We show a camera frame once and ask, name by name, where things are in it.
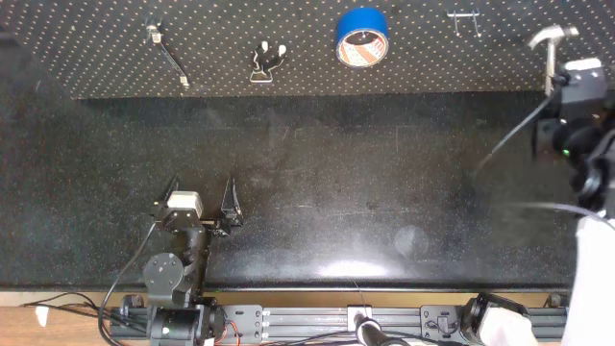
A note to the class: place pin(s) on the mounting rail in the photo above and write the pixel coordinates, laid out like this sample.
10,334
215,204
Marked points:
312,319

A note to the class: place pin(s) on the hammer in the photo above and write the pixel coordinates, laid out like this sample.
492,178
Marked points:
551,36

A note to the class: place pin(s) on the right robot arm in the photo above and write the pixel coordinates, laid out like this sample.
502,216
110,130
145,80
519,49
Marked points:
596,288

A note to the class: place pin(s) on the wrench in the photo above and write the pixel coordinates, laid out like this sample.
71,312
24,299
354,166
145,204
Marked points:
168,56

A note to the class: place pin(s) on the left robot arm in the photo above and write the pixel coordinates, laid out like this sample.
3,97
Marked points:
165,276

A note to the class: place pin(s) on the white tape scrap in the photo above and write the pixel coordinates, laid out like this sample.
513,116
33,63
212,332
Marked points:
41,314

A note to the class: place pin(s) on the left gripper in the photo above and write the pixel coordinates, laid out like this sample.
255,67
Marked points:
185,223

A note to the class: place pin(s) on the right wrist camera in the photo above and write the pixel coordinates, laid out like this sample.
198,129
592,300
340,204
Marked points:
583,81

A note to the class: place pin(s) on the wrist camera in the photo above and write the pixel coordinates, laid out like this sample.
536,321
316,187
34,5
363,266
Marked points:
583,81
185,201

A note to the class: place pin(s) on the roll of blue tape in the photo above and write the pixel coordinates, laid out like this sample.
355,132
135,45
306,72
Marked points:
360,21

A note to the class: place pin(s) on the black pegboard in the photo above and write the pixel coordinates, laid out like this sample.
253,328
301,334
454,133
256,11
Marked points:
307,81

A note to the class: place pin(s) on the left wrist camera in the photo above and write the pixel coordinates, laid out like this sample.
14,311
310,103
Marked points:
185,201

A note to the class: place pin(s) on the black and white pliers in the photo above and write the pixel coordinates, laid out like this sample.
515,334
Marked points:
266,60

